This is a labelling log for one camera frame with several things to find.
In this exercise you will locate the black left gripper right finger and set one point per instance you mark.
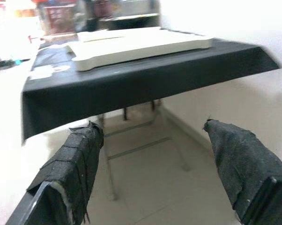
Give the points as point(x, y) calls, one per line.
point(248, 168)

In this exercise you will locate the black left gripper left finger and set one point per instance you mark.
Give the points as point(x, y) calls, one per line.
point(70, 168)

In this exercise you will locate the cream plastic table top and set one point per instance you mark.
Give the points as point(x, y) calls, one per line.
point(131, 51)

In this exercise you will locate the black tablecloth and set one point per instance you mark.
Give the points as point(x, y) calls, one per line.
point(131, 93)

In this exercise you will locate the clear tape patch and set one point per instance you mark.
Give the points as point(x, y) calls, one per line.
point(45, 71)

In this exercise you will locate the teal plastic scoop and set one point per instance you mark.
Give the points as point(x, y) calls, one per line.
point(19, 61)

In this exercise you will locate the black round basin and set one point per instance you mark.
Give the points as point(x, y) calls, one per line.
point(131, 22)

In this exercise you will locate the clear plastic storage box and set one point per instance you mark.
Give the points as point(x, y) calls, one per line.
point(141, 7)

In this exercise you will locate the grey metal table frame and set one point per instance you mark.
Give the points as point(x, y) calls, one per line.
point(111, 185)

